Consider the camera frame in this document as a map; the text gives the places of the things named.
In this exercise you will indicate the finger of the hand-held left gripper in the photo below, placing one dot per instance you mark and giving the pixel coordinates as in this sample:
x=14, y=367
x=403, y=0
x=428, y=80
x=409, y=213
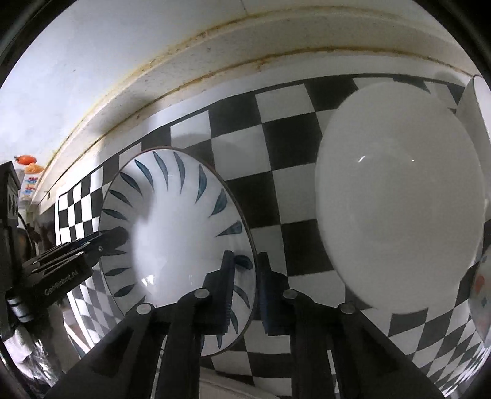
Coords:
x=103, y=237
x=57, y=263

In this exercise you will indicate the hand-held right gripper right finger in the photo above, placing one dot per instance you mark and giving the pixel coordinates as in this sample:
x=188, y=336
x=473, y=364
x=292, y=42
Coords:
x=267, y=297

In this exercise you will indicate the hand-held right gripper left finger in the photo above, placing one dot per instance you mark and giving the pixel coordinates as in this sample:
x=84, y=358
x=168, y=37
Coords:
x=227, y=291

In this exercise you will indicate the blue leaf pattern plate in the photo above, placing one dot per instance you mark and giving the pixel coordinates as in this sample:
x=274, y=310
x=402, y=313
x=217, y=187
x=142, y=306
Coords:
x=172, y=238

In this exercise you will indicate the large white plate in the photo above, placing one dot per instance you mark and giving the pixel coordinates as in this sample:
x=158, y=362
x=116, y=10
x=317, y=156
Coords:
x=399, y=192

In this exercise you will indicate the floral bowl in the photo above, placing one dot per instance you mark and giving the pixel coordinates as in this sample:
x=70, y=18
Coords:
x=481, y=303

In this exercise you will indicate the white bowl with black rim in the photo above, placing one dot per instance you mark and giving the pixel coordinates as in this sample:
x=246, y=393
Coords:
x=477, y=111

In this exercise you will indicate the clear plastic bag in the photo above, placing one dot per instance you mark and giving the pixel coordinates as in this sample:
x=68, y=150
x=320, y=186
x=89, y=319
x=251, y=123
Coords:
x=30, y=356

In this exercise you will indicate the colourful printed package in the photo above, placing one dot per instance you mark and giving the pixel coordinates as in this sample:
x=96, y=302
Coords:
x=30, y=188

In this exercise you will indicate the black and white checkered mat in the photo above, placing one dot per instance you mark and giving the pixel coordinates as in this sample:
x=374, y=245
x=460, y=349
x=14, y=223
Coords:
x=268, y=115

